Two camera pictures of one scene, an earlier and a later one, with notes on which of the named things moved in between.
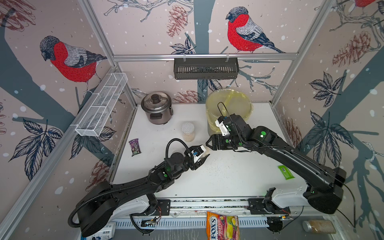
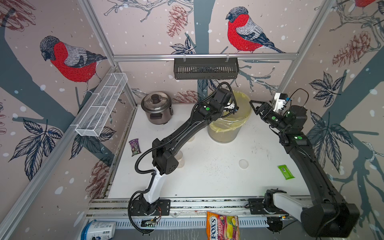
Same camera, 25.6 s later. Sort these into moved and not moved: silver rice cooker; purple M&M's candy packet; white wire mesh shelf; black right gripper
Moved: black right gripper
Not moved: purple M&M's candy packet; white wire mesh shelf; silver rice cooker
